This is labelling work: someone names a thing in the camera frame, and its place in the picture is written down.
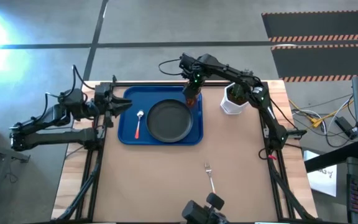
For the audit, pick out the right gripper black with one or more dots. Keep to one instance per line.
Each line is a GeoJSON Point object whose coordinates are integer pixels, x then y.
{"type": "Point", "coordinates": [193, 71]}

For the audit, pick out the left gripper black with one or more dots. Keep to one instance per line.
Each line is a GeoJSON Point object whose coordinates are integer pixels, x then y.
{"type": "Point", "coordinates": [102, 102]}

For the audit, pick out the amber faceted plastic cup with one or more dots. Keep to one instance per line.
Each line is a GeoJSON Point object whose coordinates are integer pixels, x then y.
{"type": "Point", "coordinates": [192, 102]}

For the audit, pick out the blue plastic tray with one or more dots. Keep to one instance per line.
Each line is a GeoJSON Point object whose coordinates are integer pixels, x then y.
{"type": "Point", "coordinates": [163, 93]}

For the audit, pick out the black round plate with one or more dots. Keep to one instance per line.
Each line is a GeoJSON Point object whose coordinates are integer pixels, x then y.
{"type": "Point", "coordinates": [169, 121]}

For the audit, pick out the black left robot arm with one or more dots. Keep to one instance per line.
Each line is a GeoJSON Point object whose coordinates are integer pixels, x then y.
{"type": "Point", "coordinates": [57, 137]}

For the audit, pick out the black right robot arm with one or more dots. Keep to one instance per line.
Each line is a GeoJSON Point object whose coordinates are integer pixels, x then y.
{"type": "Point", "coordinates": [269, 115]}

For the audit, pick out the white angular plant pot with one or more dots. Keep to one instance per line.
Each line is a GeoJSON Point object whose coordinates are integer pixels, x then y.
{"type": "Point", "coordinates": [228, 107]}

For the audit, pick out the green cactus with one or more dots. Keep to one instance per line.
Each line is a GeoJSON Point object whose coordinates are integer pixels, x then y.
{"type": "Point", "coordinates": [237, 93]}

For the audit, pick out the tan table mat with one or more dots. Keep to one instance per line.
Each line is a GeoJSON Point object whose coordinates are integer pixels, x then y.
{"type": "Point", "coordinates": [166, 186]}

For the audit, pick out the black boxy device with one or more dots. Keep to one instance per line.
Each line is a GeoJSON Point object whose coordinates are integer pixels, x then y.
{"type": "Point", "coordinates": [197, 214]}

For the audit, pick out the black hazard-striped floor mat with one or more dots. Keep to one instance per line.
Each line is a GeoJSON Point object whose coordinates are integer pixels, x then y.
{"type": "Point", "coordinates": [319, 25]}
{"type": "Point", "coordinates": [322, 62]}

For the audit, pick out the black desk leg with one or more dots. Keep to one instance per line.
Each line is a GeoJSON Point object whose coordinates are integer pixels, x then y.
{"type": "Point", "coordinates": [331, 158]}

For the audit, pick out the black power adapter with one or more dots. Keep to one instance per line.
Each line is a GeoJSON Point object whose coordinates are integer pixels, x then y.
{"type": "Point", "coordinates": [343, 124]}

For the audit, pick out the white printed paper bag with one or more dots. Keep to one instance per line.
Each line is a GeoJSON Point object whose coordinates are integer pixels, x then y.
{"type": "Point", "coordinates": [322, 183]}

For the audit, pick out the black aluminium table frame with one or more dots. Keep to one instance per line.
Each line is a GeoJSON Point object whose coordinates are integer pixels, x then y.
{"type": "Point", "coordinates": [154, 83]}

